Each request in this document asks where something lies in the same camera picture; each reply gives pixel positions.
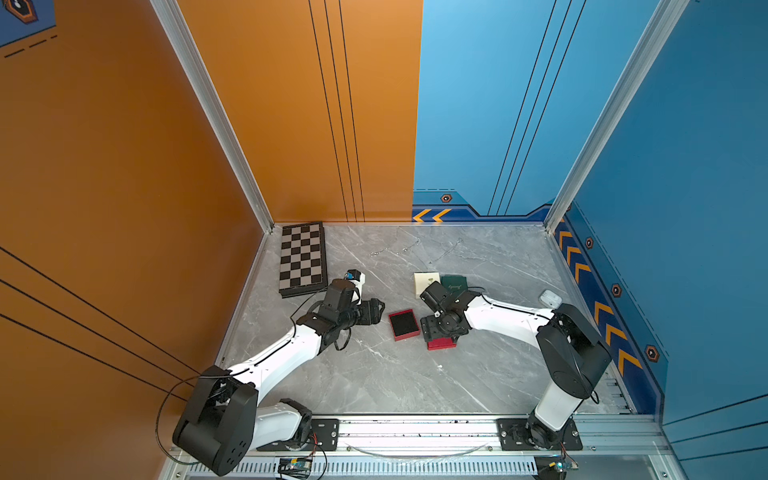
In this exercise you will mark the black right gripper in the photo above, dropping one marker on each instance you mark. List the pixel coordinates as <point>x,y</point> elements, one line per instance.
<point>429,332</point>

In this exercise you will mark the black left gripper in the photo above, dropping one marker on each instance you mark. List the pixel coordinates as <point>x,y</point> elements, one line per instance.
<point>370,311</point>

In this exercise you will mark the green jewelry box lid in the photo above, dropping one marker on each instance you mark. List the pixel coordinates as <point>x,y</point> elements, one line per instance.
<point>454,283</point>

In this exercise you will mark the red jewelry box base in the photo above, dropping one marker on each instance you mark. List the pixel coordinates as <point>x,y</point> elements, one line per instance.
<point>404,325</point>

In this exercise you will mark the cream booklet with flower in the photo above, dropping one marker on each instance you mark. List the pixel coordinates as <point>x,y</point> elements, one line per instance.
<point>422,280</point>

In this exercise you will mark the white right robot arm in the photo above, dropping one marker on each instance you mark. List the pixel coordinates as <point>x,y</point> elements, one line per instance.
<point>572,349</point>

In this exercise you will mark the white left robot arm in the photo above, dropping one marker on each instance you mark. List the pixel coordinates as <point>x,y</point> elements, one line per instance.
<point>224,418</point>

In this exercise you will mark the black and silver chessboard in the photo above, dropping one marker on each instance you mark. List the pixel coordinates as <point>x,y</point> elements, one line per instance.
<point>303,263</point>

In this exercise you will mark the white earbuds case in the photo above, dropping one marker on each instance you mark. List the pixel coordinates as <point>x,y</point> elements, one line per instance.
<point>550,299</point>

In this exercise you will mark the left green circuit board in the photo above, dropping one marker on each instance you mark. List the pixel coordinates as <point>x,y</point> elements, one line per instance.
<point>295,468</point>

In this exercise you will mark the green circuit board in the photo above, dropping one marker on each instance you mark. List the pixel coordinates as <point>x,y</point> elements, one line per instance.
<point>295,468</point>
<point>553,468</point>

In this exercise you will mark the right green circuit board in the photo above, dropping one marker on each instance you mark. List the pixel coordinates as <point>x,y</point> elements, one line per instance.
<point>553,468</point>

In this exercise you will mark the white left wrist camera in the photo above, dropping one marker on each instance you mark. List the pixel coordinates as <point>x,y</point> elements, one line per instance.
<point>357,278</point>

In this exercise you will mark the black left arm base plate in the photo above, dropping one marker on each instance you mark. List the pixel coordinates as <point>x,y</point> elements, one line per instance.
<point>323,432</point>

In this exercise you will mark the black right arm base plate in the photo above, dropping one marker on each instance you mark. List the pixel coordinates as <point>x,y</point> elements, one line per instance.
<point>529,434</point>

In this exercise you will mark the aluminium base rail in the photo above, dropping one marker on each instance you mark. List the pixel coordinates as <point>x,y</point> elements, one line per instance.
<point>466,446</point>

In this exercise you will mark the silver aluminium corner post left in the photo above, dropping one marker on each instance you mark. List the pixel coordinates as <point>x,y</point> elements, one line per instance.
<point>178,33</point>

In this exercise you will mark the silver aluminium corner post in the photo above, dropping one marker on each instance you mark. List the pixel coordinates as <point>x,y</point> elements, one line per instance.
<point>655,35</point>
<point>178,33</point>

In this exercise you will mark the silver aluminium corner post right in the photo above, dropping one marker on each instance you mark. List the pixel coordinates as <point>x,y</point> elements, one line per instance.
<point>655,35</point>

